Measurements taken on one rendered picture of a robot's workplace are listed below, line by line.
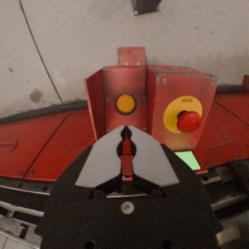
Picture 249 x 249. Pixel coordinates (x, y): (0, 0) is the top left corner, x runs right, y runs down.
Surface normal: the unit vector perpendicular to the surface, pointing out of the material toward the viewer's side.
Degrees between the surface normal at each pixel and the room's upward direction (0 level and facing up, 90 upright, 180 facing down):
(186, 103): 0
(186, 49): 0
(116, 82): 0
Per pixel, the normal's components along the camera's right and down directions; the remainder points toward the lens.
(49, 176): -0.14, -0.83
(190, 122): -0.01, 0.49
